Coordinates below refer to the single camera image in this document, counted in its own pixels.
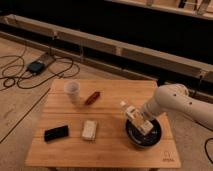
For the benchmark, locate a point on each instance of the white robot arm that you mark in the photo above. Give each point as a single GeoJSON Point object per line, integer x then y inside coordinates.
{"type": "Point", "coordinates": [176, 97]}

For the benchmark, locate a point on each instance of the dark ceramic bowl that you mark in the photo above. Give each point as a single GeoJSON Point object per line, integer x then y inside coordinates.
{"type": "Point", "coordinates": [144, 141]}

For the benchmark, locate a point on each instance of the small red-brown object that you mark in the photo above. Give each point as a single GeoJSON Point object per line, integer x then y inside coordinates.
{"type": "Point", "coordinates": [91, 99]}

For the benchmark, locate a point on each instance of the white plastic cup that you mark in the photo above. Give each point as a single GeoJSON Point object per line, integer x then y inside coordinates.
{"type": "Point", "coordinates": [72, 89]}

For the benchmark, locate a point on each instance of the wooden table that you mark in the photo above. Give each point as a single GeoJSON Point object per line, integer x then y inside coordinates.
{"type": "Point", "coordinates": [111, 147]}

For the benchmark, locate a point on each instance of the white sponge block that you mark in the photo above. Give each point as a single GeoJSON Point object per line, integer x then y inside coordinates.
{"type": "Point", "coordinates": [89, 130]}

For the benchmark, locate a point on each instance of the blue power adapter box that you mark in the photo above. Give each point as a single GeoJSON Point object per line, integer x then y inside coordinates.
{"type": "Point", "coordinates": [35, 67]}

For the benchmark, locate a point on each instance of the black rectangular box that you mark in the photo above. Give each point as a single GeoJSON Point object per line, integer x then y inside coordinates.
{"type": "Point", "coordinates": [56, 133]}

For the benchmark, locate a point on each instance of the wooden frame rail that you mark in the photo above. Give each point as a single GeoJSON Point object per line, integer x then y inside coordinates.
{"type": "Point", "coordinates": [133, 52]}

